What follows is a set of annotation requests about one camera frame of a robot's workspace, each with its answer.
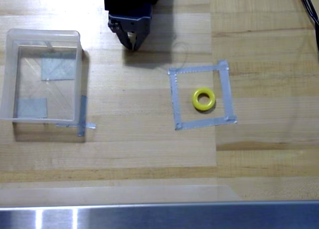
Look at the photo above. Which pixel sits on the metal table edge rail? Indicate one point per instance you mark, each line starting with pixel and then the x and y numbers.
pixel 174 216

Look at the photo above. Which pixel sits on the clear plastic container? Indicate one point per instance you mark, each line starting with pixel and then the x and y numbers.
pixel 78 64

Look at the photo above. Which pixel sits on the transparent film sheet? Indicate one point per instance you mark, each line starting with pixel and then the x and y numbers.
pixel 124 195
pixel 124 144

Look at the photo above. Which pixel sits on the grey tape patch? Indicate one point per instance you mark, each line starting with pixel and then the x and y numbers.
pixel 58 67
pixel 32 108

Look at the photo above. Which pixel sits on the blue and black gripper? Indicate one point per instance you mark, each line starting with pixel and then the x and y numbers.
pixel 130 25

